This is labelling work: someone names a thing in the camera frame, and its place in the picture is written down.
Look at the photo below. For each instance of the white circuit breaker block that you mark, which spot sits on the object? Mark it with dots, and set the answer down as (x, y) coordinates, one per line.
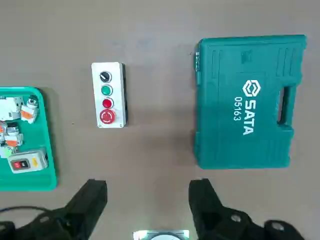
(7, 107)

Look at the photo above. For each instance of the green-tipped button module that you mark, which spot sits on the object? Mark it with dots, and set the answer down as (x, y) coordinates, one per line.
(6, 152)

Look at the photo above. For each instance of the silver-headed orange-white button module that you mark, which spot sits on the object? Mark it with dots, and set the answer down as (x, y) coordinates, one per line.
(28, 113)

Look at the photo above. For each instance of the grey switch box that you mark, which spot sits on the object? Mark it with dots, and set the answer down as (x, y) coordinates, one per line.
(27, 163)

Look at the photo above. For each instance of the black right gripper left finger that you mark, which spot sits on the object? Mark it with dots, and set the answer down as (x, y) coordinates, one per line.
(85, 207)

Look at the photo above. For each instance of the green plastic tray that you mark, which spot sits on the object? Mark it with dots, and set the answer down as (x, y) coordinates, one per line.
(40, 180)

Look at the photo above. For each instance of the green SATA tool case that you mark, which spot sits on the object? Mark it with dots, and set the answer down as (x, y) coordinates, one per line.
(225, 140)

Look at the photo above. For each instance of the orange-white button contact module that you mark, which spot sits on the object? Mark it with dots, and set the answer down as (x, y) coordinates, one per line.
(13, 138)
(1, 130)

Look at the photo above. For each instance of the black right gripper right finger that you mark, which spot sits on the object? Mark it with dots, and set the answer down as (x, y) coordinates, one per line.
(207, 210)

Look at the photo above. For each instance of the white four-button control box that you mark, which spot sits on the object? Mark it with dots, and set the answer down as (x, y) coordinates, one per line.
(97, 82)

